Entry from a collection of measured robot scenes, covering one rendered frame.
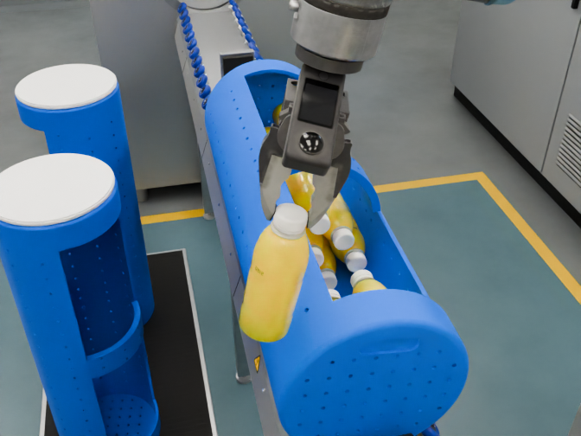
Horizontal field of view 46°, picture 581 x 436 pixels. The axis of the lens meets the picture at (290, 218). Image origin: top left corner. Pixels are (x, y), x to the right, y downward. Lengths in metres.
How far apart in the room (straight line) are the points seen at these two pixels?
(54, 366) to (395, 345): 1.04
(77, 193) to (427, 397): 0.88
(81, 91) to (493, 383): 1.66
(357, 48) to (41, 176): 1.08
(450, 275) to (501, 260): 0.25
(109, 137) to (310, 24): 1.39
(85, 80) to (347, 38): 1.46
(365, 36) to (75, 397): 1.38
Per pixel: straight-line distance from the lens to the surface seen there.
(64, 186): 1.58
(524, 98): 3.57
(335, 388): 0.97
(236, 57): 2.03
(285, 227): 0.77
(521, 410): 2.49
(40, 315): 1.66
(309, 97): 0.68
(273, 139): 0.73
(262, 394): 1.28
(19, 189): 1.60
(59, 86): 2.04
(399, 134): 3.86
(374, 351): 0.94
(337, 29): 0.66
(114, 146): 2.03
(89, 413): 1.89
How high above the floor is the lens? 1.87
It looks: 36 degrees down
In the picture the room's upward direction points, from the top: straight up
